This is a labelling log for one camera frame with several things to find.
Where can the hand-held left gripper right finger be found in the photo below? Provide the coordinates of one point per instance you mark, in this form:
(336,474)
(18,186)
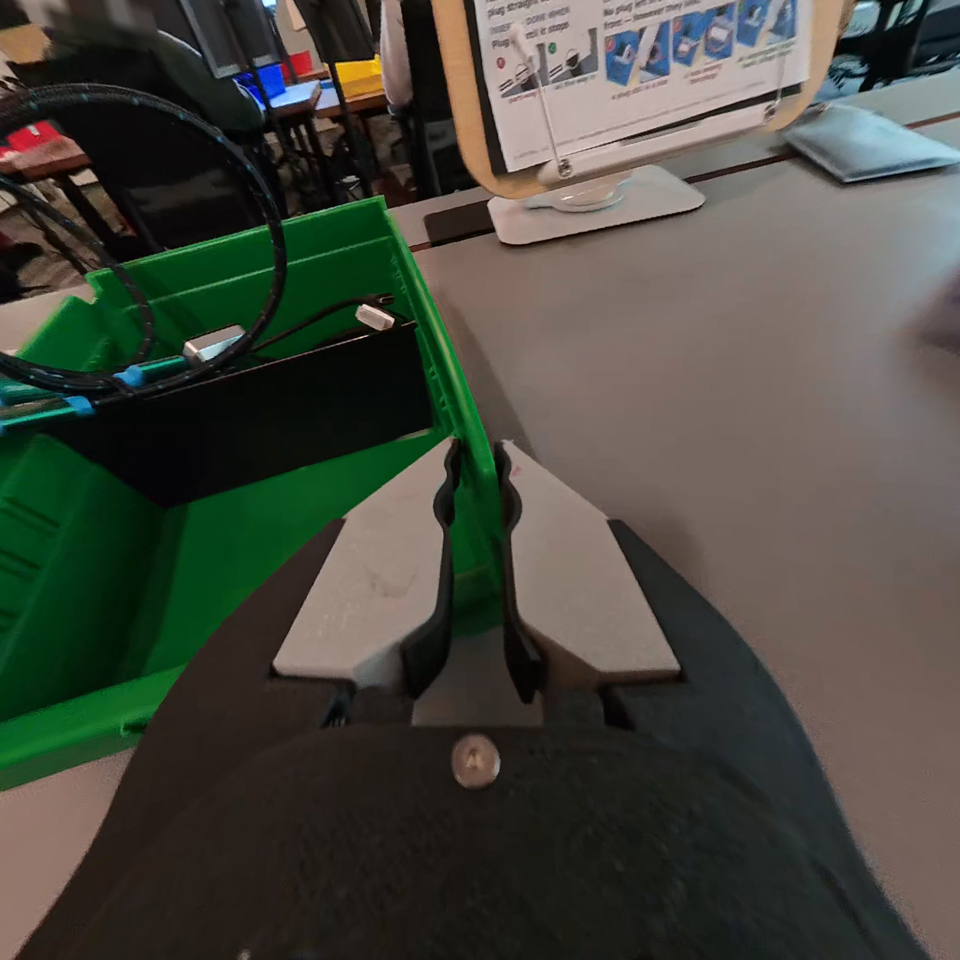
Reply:
(592,592)

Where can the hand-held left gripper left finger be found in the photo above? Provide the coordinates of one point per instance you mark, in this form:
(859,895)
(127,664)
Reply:
(367,592)

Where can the green storage bin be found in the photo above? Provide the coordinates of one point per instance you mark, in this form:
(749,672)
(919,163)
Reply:
(225,562)

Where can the black bin divider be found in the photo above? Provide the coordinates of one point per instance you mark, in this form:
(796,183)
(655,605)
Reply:
(262,420)

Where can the black chair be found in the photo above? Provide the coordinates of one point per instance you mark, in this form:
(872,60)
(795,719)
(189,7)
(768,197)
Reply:
(172,172)

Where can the wooden stand board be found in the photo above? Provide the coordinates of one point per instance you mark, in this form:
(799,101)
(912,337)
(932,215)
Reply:
(457,112)

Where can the yellow bin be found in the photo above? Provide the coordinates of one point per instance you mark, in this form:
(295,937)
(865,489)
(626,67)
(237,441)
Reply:
(360,75)

